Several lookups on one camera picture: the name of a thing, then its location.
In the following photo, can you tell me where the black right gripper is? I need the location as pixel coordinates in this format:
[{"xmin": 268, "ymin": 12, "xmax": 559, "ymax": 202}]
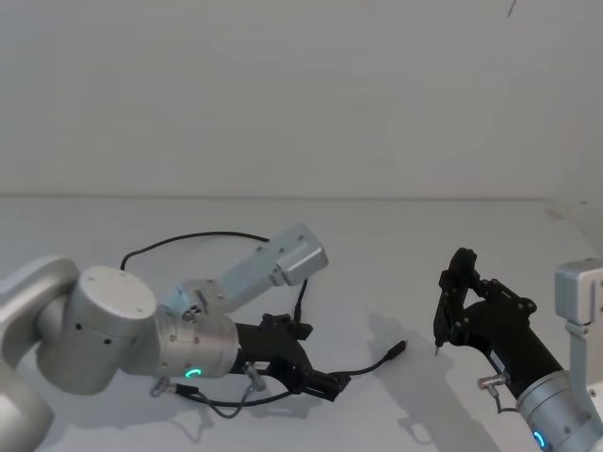
[{"xmin": 438, "ymin": 270, "xmax": 565, "ymax": 399}]

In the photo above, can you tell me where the black cable with plug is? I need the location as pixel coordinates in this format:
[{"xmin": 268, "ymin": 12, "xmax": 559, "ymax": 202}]
[{"xmin": 120, "ymin": 230, "xmax": 409, "ymax": 379}]

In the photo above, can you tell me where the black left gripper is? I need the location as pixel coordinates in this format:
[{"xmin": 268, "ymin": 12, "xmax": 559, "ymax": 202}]
[{"xmin": 234, "ymin": 313, "xmax": 352, "ymax": 402}]

